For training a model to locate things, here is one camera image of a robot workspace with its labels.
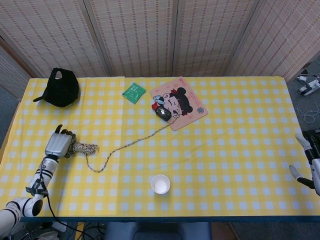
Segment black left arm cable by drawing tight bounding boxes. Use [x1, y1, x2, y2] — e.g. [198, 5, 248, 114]
[39, 159, 83, 240]

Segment yellow checked tablecloth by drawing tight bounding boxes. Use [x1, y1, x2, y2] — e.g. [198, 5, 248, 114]
[0, 76, 320, 218]

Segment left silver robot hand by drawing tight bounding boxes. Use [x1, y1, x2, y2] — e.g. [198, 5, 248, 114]
[44, 124, 78, 161]

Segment thin white floor cable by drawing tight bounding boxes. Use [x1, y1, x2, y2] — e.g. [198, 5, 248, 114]
[298, 99, 320, 123]

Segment pink cartoon mouse pad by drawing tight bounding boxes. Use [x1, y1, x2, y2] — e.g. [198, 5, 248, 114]
[149, 76, 209, 132]

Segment small black case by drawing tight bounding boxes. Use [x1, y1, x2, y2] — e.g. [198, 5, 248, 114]
[154, 106, 172, 122]

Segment grey devices on floor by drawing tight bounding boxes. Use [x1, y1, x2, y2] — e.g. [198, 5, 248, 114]
[294, 68, 320, 96]

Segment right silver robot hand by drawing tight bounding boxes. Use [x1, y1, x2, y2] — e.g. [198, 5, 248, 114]
[289, 132, 320, 196]

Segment white paper cup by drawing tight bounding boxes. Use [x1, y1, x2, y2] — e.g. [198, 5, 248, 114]
[150, 174, 171, 195]

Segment black baseball cap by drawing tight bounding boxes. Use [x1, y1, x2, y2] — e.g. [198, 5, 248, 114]
[32, 67, 80, 109]

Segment speckled beige braided rope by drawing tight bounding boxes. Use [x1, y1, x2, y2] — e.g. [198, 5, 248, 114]
[68, 119, 176, 173]

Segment woven bamboo folding screen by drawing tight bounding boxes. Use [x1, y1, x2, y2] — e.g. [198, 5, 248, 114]
[0, 0, 320, 101]

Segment green foil packet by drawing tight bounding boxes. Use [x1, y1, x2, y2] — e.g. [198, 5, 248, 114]
[121, 82, 147, 105]

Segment blue chair seat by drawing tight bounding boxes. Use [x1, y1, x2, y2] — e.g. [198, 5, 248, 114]
[104, 221, 213, 240]

